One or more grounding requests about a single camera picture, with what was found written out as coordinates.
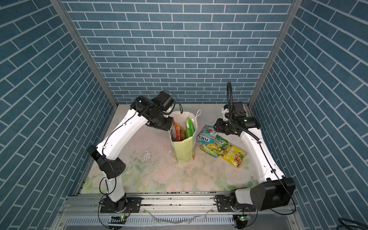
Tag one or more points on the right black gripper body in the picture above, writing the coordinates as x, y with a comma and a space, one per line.
224, 127

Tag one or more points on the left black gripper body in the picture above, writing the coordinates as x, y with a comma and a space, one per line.
162, 122

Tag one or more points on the teal Fox's candy bag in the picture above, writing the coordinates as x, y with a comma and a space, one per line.
207, 134

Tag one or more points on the yellow-green snack packet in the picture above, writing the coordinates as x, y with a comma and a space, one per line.
233, 155

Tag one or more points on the floral paper gift bag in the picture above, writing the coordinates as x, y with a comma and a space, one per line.
184, 150

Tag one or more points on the green Fox's Spring Tea candy bag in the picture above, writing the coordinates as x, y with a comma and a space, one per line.
214, 148

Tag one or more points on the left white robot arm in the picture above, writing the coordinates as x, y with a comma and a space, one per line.
143, 111

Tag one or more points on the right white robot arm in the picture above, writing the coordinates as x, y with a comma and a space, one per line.
274, 189

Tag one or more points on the red snack packet in bag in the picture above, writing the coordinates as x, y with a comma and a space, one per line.
177, 132

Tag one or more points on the green snack packet in bag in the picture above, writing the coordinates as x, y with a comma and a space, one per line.
190, 127

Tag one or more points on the floral table mat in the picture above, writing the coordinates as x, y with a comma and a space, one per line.
151, 165

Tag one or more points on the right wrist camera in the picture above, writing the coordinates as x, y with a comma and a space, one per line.
225, 112

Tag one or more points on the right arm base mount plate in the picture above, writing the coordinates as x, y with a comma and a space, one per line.
229, 203

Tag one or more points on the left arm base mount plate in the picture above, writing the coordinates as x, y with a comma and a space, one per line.
125, 204

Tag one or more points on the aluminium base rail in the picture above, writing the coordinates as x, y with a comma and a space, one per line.
178, 211

